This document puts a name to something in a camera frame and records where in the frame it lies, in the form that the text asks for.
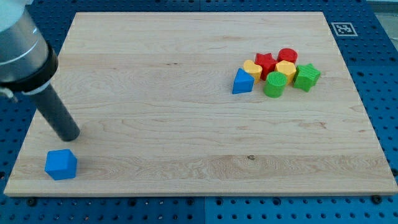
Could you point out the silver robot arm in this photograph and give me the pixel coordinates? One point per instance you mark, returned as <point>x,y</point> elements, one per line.
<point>28,61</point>

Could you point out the red star block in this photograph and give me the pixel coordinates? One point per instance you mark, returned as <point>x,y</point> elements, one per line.
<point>267,62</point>

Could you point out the green star block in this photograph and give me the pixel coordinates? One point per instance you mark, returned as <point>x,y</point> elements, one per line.
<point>306,77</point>

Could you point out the light wooden board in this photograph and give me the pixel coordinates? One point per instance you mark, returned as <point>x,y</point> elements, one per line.
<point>152,95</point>

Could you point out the blue triangle block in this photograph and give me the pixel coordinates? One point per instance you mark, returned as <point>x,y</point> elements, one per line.
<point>243,82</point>

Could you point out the yellow heart block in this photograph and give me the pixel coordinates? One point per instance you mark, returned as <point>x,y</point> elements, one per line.
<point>253,69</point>

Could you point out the green cylinder block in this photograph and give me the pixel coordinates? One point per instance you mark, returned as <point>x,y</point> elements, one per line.
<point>275,84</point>

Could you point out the yellow hexagon block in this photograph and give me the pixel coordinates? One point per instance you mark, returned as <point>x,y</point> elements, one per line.
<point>287,68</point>

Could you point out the red cylinder block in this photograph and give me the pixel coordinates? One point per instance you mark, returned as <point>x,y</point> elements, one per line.
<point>287,54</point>

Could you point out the blue cube block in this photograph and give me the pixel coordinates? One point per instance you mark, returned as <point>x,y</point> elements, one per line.
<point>61,164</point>

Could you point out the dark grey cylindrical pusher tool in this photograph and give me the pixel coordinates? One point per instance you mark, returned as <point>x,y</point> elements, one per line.
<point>55,113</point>

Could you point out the white fiducial marker tag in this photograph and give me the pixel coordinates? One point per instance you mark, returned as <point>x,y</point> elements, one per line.
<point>344,29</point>

